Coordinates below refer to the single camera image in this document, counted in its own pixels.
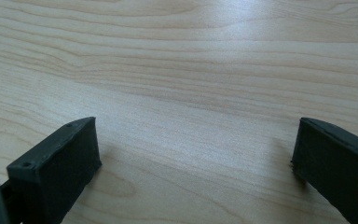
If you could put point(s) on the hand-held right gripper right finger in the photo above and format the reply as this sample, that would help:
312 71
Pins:
338 168

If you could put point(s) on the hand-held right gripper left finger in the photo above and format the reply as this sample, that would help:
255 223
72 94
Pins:
56 169

